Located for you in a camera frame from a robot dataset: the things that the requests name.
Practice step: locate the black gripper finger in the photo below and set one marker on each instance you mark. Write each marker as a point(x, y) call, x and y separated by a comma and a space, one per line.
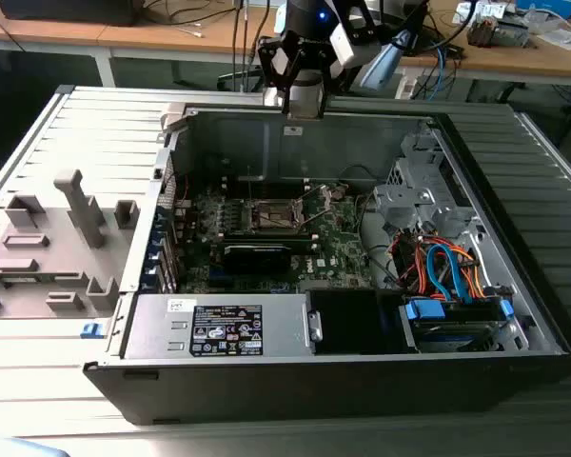
point(326, 54)
point(265, 62)

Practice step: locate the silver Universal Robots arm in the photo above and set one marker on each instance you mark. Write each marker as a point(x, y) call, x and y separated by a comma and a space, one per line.
point(385, 62)

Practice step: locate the CPU socket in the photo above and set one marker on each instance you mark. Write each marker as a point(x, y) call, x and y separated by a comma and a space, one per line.
point(273, 216)

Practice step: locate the finned CPU cooler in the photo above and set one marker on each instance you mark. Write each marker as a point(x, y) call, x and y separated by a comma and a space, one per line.
point(479, 32)

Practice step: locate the black chair base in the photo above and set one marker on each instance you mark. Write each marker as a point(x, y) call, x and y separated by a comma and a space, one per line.
point(230, 78)

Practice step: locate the white UL sticker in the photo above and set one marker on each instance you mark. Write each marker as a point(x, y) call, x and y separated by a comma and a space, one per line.
point(292, 129)

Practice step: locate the black monitor stand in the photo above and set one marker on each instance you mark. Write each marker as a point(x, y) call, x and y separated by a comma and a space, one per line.
point(419, 24)

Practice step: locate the round coin battery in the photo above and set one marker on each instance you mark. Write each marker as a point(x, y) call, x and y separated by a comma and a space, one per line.
point(337, 192)

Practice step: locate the metal drive cage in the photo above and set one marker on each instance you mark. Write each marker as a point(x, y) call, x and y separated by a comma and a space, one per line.
point(404, 197)

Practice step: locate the green motherboard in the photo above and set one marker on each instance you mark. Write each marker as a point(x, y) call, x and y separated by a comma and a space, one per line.
point(335, 238)

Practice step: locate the grey metal drive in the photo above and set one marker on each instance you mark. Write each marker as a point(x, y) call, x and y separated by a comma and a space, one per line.
point(511, 33)

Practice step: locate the black graphics card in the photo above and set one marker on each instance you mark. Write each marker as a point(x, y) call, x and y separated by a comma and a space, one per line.
point(254, 259)

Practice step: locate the black box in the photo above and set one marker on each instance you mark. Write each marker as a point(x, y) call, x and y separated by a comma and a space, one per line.
point(66, 12)

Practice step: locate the clear plastic bag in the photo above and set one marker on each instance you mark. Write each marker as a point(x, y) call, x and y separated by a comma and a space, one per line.
point(559, 39)

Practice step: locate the grey parts rack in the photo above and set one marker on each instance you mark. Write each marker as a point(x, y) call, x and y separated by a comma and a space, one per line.
point(52, 228)

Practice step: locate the hard disk in blue carrier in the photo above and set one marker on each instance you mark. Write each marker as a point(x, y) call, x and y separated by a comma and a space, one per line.
point(426, 311)

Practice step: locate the silver power supply unit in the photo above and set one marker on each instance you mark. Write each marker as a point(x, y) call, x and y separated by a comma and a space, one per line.
point(147, 328)

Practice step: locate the blue plastic latch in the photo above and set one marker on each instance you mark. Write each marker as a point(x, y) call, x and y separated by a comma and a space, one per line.
point(90, 330)

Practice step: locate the green RAM stick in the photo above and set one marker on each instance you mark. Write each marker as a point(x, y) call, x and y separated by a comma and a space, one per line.
point(24, 280)

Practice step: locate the black PC case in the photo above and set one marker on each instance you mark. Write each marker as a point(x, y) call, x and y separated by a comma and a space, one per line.
point(314, 390)

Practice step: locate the pale blue object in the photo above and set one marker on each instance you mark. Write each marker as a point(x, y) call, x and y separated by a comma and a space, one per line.
point(28, 450)

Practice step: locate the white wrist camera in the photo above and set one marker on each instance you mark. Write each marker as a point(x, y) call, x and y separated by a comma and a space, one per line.
point(354, 47)

